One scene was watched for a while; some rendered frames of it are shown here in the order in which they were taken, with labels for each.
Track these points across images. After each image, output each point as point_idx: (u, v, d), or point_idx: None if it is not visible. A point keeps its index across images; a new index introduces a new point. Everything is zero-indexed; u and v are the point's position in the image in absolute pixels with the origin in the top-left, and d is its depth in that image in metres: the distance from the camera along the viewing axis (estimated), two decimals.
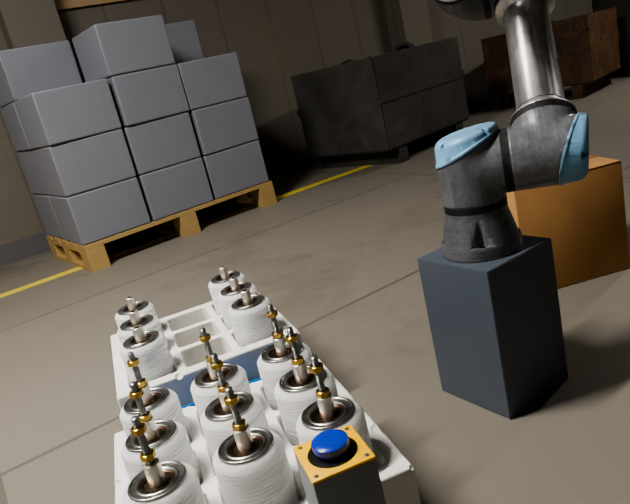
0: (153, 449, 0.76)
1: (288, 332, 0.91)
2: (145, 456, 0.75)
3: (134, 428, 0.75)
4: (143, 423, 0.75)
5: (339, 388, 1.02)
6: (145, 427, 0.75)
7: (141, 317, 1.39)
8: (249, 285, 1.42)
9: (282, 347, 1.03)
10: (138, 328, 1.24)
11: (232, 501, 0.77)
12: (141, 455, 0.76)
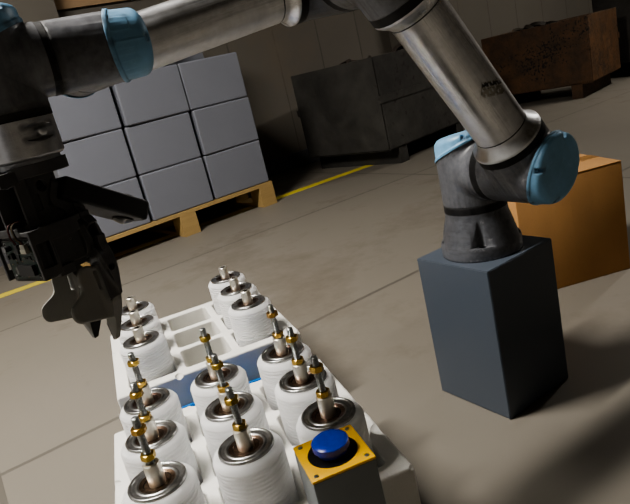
0: (153, 449, 0.76)
1: (288, 332, 0.91)
2: (145, 456, 0.75)
3: (134, 429, 0.75)
4: (144, 424, 0.75)
5: (339, 388, 1.02)
6: (145, 428, 0.75)
7: (141, 317, 1.39)
8: (249, 285, 1.42)
9: (282, 347, 1.03)
10: (138, 328, 1.24)
11: (232, 501, 0.77)
12: (142, 455, 0.76)
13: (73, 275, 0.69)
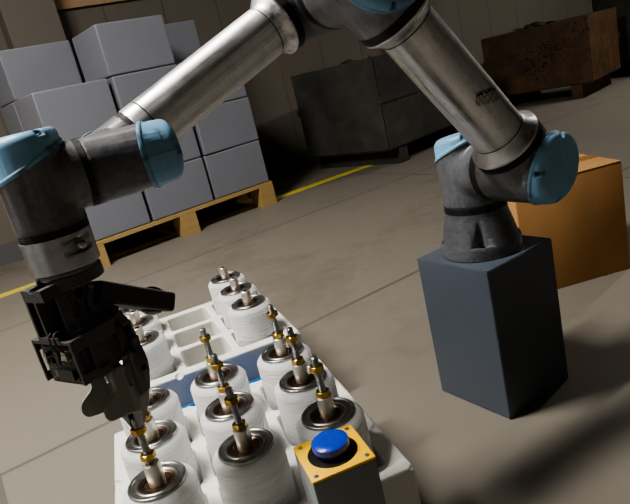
0: (153, 449, 0.76)
1: (288, 332, 0.91)
2: (145, 456, 0.75)
3: (134, 429, 0.75)
4: (143, 424, 0.75)
5: (339, 388, 1.02)
6: (145, 428, 0.75)
7: (141, 317, 1.39)
8: (249, 285, 1.42)
9: (282, 347, 1.03)
10: (138, 328, 1.24)
11: (232, 501, 0.77)
12: (141, 455, 0.76)
13: None
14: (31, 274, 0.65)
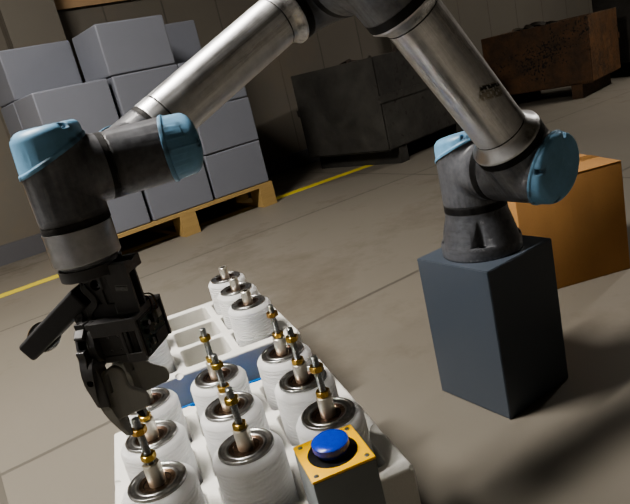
0: (142, 453, 0.76)
1: (288, 332, 0.91)
2: (153, 450, 0.76)
3: (135, 435, 0.74)
4: (132, 429, 0.75)
5: (339, 388, 1.02)
6: (134, 432, 0.75)
7: None
8: (249, 285, 1.42)
9: (282, 347, 1.03)
10: None
11: (232, 501, 0.77)
12: (147, 460, 0.75)
13: (113, 373, 0.71)
14: (111, 250, 0.66)
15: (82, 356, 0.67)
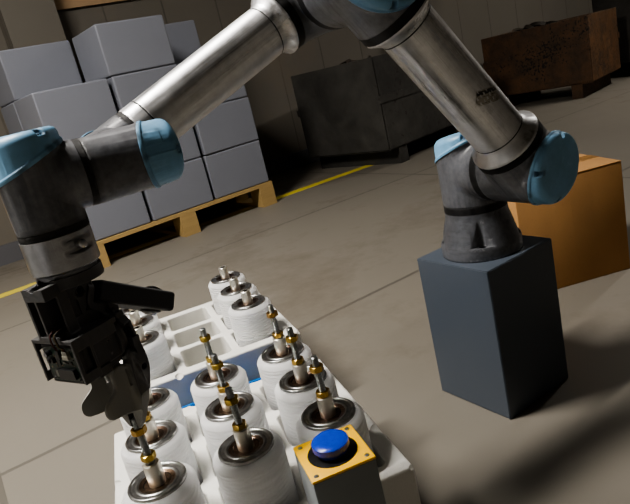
0: (142, 453, 0.76)
1: (288, 332, 0.91)
2: (153, 450, 0.76)
3: (135, 435, 0.74)
4: (132, 429, 0.75)
5: (339, 388, 1.02)
6: (134, 432, 0.75)
7: (141, 317, 1.39)
8: (249, 285, 1.42)
9: (282, 347, 1.03)
10: (138, 328, 1.24)
11: (232, 501, 0.77)
12: (147, 460, 0.75)
13: None
14: (31, 273, 0.64)
15: None
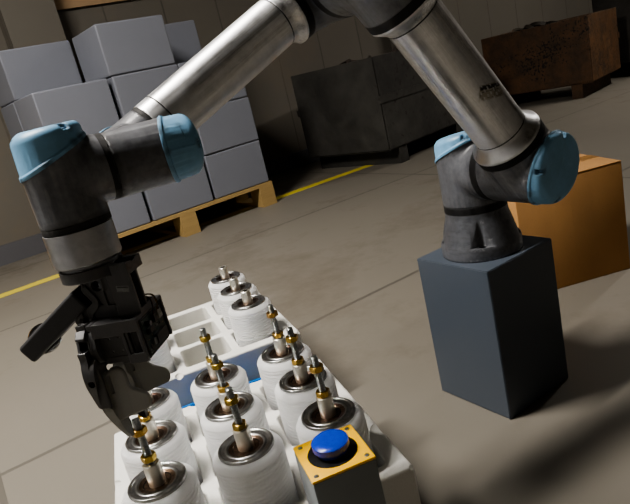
0: (145, 459, 0.75)
1: (288, 332, 0.91)
2: None
3: (146, 429, 0.75)
4: (137, 433, 0.74)
5: (339, 388, 1.02)
6: (138, 437, 0.74)
7: None
8: (249, 285, 1.42)
9: (282, 347, 1.03)
10: None
11: (232, 501, 0.77)
12: (155, 453, 0.76)
13: (114, 374, 0.70)
14: (112, 251, 0.66)
15: (83, 357, 0.67)
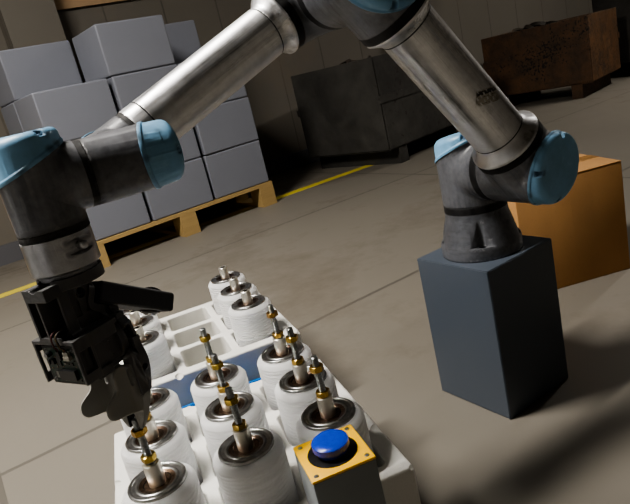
0: (145, 459, 0.75)
1: (288, 332, 0.91)
2: None
3: (146, 429, 0.75)
4: (137, 433, 0.74)
5: (339, 388, 1.02)
6: (138, 437, 0.74)
7: (141, 317, 1.39)
8: (249, 285, 1.42)
9: (282, 347, 1.03)
10: (138, 328, 1.24)
11: (232, 501, 0.77)
12: (155, 453, 0.76)
13: None
14: (32, 274, 0.64)
15: None
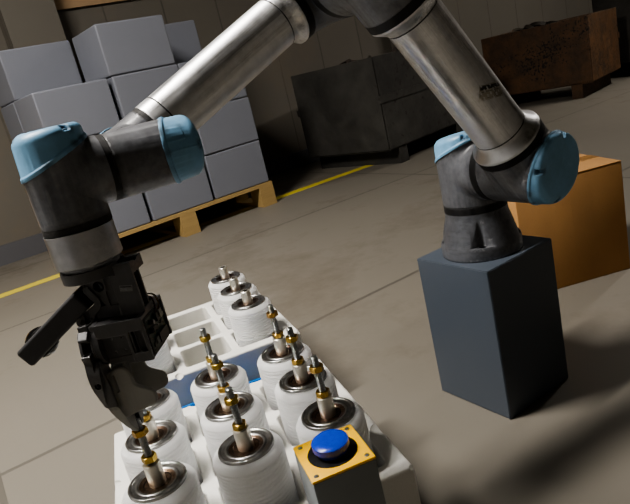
0: (155, 452, 0.76)
1: (288, 332, 0.91)
2: (144, 458, 0.75)
3: None
4: (146, 426, 0.75)
5: (339, 388, 1.02)
6: (147, 430, 0.75)
7: None
8: (249, 285, 1.42)
9: (282, 347, 1.03)
10: None
11: (232, 501, 0.77)
12: (144, 456, 0.76)
13: (117, 373, 0.71)
14: (115, 251, 0.66)
15: (88, 360, 0.67)
